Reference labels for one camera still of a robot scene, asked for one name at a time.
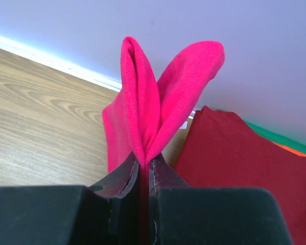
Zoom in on folded dark red shirt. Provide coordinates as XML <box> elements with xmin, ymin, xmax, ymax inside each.
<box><xmin>174</xmin><ymin>107</ymin><xmax>306</xmax><ymax>244</ymax></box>

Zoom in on orange folded shirt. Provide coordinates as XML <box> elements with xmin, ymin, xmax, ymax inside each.
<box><xmin>274</xmin><ymin>142</ymin><xmax>306</xmax><ymax>157</ymax></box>

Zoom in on pink red t shirt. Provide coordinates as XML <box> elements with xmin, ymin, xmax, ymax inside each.
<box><xmin>101</xmin><ymin>36</ymin><xmax>225</xmax><ymax>174</ymax></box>

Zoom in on green folded shirt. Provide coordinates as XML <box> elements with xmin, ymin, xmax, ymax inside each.
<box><xmin>245</xmin><ymin>121</ymin><xmax>306</xmax><ymax>154</ymax></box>

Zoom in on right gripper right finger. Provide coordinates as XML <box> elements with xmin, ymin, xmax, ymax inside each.
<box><xmin>149</xmin><ymin>153</ymin><xmax>190</xmax><ymax>244</ymax></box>

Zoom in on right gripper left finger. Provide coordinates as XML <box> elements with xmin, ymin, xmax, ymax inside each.
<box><xmin>90</xmin><ymin>152</ymin><xmax>139</xmax><ymax>244</ymax></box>

